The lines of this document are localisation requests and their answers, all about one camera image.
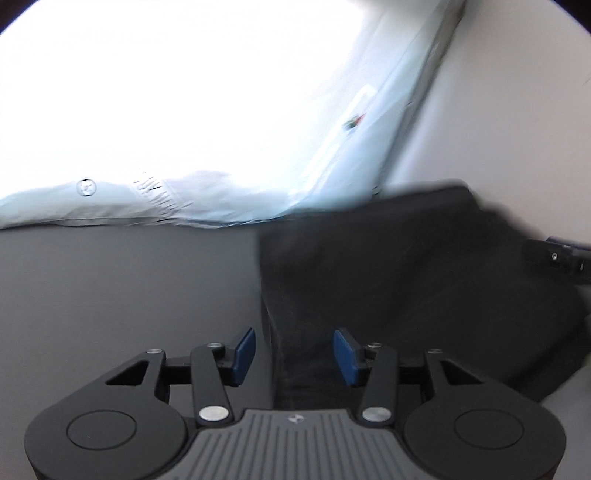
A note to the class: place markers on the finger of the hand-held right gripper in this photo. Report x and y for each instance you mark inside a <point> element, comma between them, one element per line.
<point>554,256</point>

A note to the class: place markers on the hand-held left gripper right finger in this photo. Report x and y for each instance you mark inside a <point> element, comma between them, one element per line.
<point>345,357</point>

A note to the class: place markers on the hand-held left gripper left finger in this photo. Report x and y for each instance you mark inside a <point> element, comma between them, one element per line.
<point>244,355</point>

